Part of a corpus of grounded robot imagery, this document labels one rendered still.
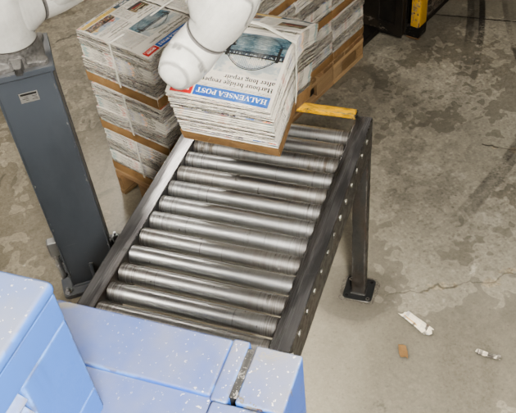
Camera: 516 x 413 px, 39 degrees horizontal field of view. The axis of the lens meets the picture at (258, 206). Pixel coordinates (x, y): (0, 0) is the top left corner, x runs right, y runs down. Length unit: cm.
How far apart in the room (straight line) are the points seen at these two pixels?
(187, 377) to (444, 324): 204
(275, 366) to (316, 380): 182
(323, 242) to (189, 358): 114
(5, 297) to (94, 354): 22
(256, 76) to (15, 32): 79
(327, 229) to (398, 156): 148
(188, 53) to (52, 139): 101
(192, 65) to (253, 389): 95
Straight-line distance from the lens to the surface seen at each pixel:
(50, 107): 245
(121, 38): 275
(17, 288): 64
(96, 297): 189
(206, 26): 156
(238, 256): 190
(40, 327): 64
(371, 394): 258
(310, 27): 208
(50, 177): 262
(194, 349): 81
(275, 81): 186
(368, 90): 376
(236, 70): 190
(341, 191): 204
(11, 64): 237
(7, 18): 230
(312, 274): 184
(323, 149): 218
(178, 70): 159
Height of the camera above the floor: 221
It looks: 44 degrees down
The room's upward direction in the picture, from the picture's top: 7 degrees counter-clockwise
